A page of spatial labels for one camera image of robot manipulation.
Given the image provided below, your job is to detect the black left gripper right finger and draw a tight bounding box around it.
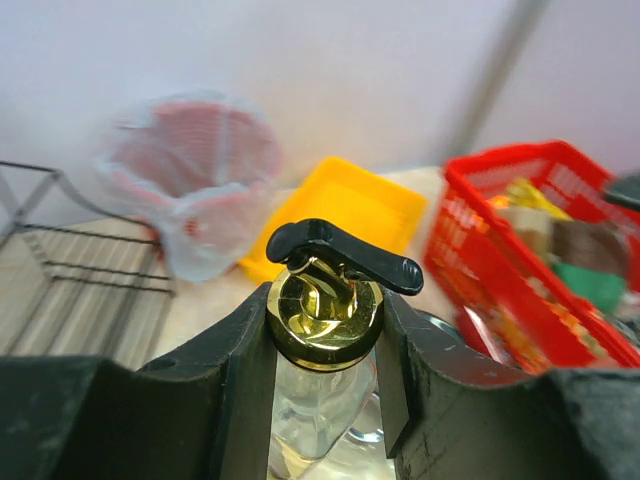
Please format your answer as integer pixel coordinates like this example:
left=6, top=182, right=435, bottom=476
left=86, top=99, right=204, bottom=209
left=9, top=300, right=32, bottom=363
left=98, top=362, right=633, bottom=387
left=376, top=292, right=639, bottom=479

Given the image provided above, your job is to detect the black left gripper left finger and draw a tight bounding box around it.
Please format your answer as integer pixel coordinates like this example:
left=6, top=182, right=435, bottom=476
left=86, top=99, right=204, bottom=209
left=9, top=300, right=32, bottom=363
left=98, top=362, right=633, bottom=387
left=1, top=285, right=277, bottom=479

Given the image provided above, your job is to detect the glass oil bottle gold spout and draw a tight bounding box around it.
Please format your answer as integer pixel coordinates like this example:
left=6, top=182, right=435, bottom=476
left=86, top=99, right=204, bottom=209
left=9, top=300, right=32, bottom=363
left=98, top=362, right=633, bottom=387
left=266, top=219, right=424, bottom=479

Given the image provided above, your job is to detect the glass jar metal rim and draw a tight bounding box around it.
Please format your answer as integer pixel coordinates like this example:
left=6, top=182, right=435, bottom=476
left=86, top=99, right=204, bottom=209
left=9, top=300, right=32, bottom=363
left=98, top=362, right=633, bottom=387
left=417, top=310, right=465, bottom=344

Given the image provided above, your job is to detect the red plastic basket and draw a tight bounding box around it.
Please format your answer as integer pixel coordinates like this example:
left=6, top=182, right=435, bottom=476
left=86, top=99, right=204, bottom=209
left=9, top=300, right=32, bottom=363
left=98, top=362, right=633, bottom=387
left=423, top=140, right=639, bottom=373

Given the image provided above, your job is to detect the yellow plastic tray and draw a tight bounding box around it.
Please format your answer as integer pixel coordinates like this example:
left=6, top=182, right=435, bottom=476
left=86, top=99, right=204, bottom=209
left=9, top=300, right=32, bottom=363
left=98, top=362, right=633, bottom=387
left=238, top=157, right=428, bottom=284

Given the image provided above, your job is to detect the red bin with plastic bag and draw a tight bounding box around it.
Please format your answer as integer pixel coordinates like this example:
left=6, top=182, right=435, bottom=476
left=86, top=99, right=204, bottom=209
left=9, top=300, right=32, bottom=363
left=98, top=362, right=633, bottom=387
left=95, top=91, right=283, bottom=283

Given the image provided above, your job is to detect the black wire rack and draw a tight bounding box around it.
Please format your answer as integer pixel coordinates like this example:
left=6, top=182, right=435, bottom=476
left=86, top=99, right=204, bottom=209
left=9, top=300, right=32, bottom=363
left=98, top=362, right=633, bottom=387
left=1, top=162, right=176, bottom=368

